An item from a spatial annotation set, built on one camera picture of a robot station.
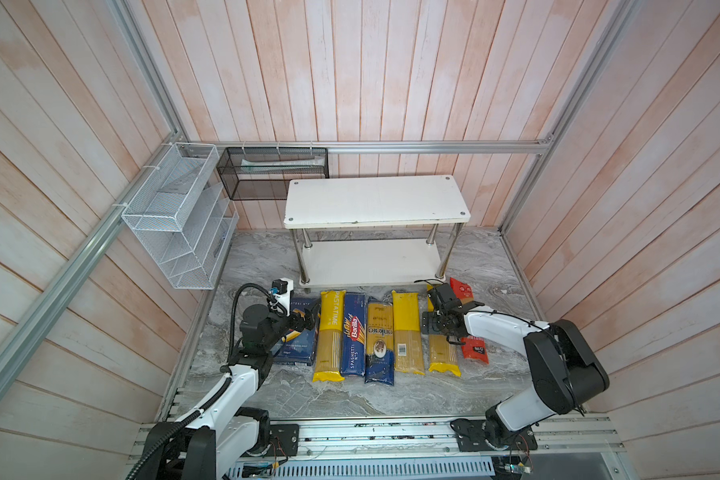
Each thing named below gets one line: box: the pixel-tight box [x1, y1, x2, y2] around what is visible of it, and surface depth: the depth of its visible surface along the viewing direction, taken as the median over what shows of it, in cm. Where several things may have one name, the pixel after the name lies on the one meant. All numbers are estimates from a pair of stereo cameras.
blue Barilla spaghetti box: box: [341, 292, 367, 377], surface depth 90 cm
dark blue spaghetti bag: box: [365, 296, 395, 385], surface depth 90 cm
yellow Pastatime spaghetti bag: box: [312, 290, 346, 382], surface depth 90 cm
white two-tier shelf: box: [283, 175, 471, 286], surface depth 85 cm
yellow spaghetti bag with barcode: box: [392, 290, 425, 376], surface depth 92 cm
